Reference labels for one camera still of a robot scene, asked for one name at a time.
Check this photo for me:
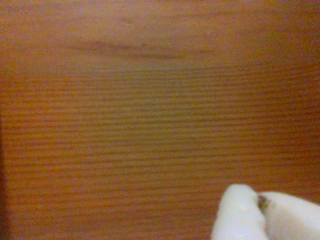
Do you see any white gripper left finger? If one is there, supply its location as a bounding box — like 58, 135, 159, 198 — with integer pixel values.
211, 184, 268, 240

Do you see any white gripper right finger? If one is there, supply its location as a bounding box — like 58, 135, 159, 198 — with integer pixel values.
260, 191, 320, 240

